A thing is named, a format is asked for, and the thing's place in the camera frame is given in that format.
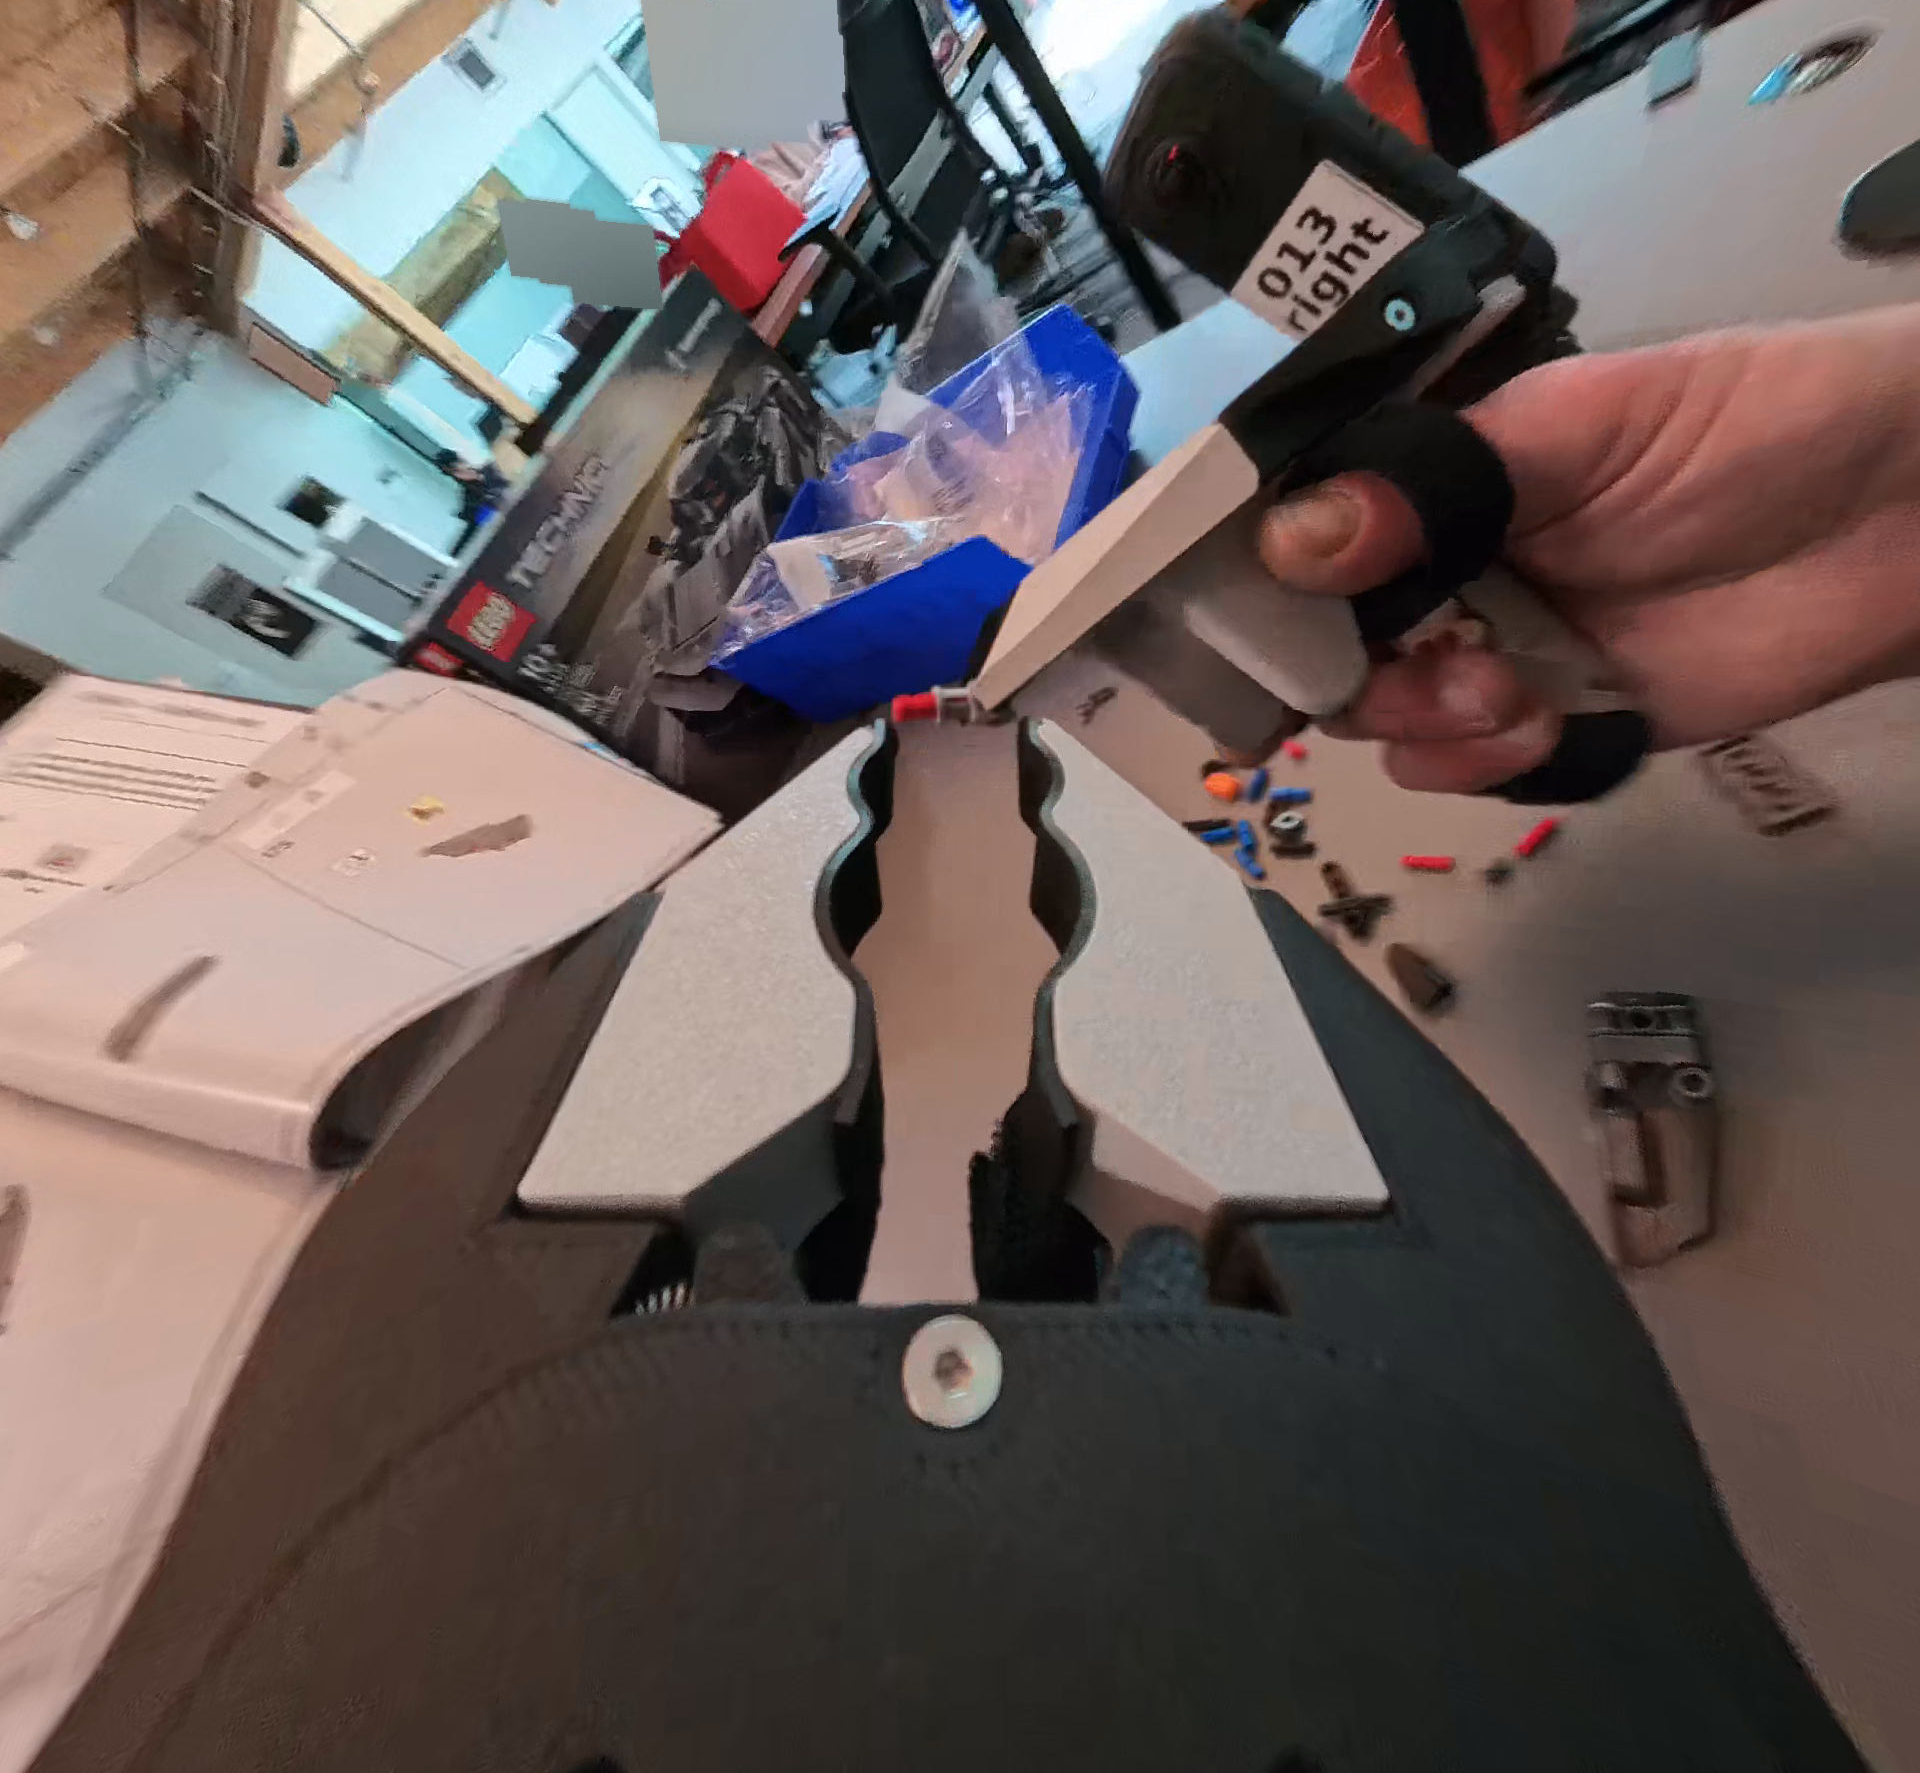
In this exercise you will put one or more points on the light grey lego connector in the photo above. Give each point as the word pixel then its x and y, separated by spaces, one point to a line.
pixel 943 706

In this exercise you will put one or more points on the small lego pieces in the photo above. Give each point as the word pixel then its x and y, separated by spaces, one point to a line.
pixel 1249 837

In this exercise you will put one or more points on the red bag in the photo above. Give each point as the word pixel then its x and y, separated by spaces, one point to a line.
pixel 735 236

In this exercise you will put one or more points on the dark grey three-stud lego plate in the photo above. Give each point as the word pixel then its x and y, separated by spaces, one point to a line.
pixel 1769 788

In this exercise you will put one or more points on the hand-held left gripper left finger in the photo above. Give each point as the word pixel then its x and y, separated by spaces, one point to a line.
pixel 704 1039

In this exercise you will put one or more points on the grey lego panel assembly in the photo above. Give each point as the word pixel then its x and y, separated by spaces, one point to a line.
pixel 1651 1173

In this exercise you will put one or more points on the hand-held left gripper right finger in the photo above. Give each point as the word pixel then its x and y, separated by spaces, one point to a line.
pixel 1200 1039

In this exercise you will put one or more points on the open instruction booklet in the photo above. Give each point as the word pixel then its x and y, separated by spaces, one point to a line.
pixel 373 934

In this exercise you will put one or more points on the person's right hand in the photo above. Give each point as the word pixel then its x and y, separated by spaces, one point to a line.
pixel 1725 527

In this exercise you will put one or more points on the red container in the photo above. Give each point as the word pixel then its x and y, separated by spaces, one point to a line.
pixel 1499 3

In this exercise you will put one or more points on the black lego cone piece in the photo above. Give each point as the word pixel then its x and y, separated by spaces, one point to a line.
pixel 1418 980

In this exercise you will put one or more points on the black office chair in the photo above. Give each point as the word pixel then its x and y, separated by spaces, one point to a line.
pixel 916 123

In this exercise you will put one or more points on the clear plastic bags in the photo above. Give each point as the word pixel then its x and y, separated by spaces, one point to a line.
pixel 975 455

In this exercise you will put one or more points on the lego set box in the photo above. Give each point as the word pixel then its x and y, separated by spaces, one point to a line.
pixel 600 558

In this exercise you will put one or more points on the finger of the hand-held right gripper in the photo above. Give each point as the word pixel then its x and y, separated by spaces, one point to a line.
pixel 1109 558

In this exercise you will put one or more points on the blue plastic bin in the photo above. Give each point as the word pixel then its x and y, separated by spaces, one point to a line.
pixel 899 634

